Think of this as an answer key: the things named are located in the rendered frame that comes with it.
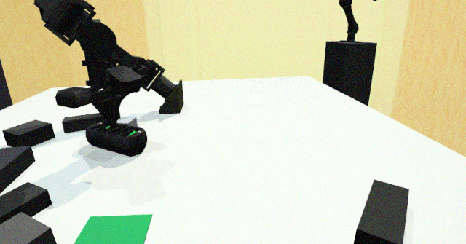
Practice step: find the green flat square plate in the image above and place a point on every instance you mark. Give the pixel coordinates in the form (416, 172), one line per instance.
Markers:
(119, 229)

